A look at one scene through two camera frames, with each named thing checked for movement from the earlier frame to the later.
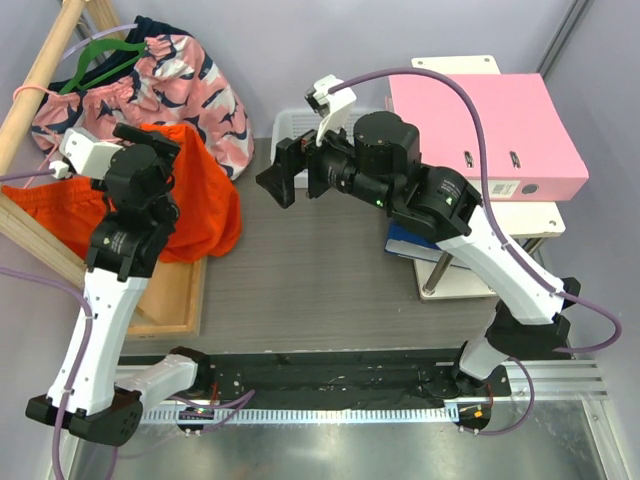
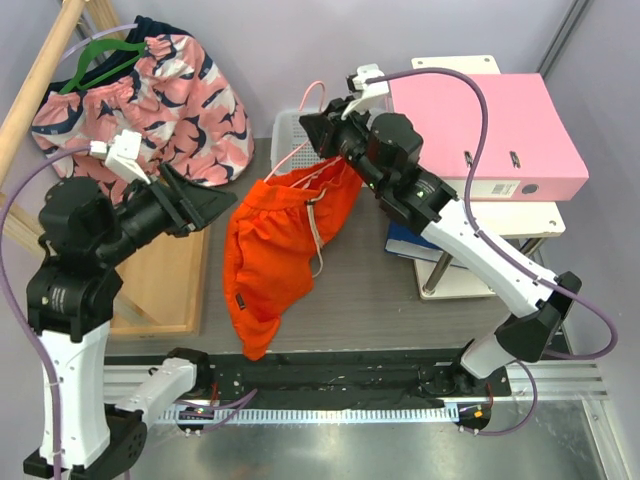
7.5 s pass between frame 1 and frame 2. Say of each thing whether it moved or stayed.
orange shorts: moved
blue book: stayed
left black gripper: moved
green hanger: stayed
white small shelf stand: stayed
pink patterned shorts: stayed
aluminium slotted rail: stayed
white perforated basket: stayed
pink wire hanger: moved
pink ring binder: stayed
